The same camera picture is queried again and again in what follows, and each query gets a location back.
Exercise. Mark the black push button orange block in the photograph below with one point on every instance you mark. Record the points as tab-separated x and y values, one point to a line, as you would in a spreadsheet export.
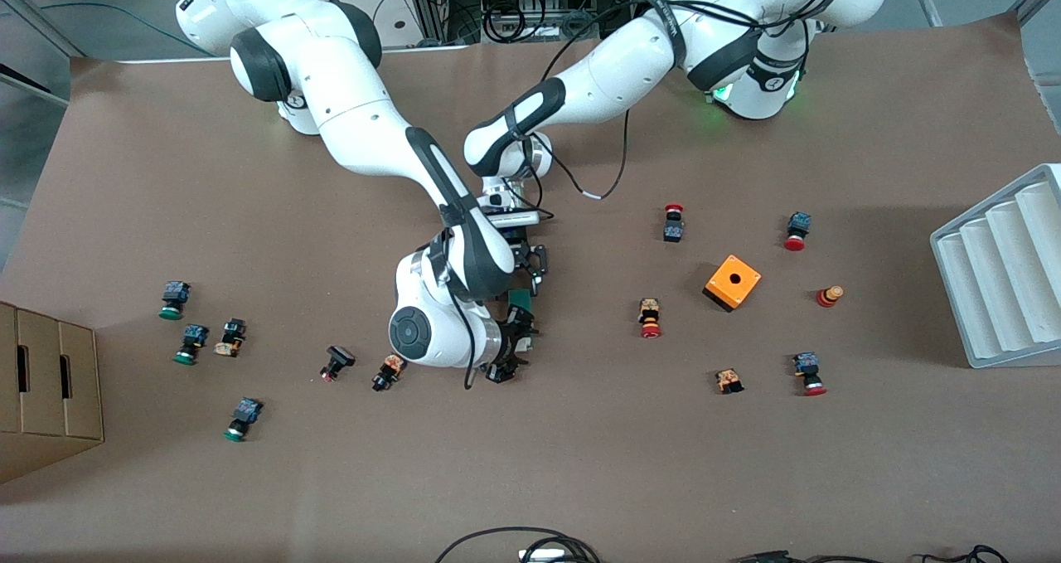
386	374

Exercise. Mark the brown cardboard box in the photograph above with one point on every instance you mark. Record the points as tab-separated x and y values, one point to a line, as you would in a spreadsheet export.
50	389

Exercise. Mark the red push button blue block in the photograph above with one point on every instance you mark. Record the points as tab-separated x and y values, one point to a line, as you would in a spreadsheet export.
808	373
797	231

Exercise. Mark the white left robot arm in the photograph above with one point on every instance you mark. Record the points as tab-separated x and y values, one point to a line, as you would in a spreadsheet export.
613	74

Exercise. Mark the white grey slotted tray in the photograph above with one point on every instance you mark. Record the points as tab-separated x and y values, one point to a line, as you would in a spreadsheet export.
999	289

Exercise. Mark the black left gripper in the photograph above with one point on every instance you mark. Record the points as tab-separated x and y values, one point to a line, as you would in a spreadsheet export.
531	264

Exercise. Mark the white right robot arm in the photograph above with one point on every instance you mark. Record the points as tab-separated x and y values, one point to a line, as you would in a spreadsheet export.
356	115

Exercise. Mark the red mushroom button head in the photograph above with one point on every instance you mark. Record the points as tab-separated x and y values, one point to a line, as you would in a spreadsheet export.
829	296

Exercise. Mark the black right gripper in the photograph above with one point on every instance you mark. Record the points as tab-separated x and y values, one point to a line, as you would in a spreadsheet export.
515	342

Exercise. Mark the black orange contact block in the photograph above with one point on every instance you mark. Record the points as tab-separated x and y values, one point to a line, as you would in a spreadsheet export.
729	380
230	337

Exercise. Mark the red push button black block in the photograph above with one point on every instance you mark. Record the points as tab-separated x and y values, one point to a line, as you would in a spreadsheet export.
673	225

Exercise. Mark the green push button blue block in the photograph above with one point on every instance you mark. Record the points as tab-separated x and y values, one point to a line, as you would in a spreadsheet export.
173	300
243	419
191	344

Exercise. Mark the orange button enclosure box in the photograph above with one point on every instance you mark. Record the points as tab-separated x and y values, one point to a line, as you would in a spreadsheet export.
733	285

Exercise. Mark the red emergency stop orange block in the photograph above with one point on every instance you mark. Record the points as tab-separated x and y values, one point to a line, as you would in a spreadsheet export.
650	317

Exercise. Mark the aluminium profile post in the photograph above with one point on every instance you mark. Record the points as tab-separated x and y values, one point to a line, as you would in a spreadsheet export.
435	7

